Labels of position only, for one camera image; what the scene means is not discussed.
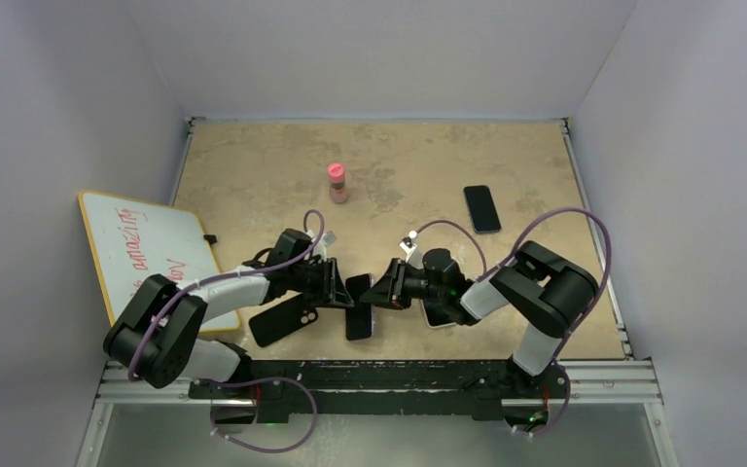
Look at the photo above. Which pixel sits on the black phone case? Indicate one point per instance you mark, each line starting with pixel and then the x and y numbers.
pixel 282 320

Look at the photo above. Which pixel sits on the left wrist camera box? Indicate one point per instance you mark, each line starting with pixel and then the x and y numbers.
pixel 325 242

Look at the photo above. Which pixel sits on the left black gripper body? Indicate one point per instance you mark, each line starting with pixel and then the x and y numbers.
pixel 309 279

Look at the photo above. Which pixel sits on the purple edged smartphone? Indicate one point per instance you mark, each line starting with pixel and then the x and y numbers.
pixel 359 320

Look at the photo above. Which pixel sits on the black smartphone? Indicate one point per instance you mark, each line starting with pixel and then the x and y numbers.
pixel 482 209

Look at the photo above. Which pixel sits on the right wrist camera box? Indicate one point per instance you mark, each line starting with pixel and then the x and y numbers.
pixel 410 246

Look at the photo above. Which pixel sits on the pink capped small bottle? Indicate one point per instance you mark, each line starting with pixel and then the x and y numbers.
pixel 337 183

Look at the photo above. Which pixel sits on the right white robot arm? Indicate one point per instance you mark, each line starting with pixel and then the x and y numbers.
pixel 550 292

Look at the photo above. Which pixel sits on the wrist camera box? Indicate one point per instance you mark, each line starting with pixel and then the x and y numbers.
pixel 410 246
pixel 325 242

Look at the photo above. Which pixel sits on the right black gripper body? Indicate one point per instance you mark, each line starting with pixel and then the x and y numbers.
pixel 419 287

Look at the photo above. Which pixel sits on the beige cased smartphone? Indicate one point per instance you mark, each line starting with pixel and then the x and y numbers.
pixel 437 314

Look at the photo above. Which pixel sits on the black mounting rail base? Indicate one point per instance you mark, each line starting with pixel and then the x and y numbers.
pixel 484 390

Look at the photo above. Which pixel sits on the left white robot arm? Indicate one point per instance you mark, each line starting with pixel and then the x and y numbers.
pixel 156 336

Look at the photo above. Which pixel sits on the yellow framed whiteboard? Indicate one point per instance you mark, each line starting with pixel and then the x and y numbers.
pixel 131 239

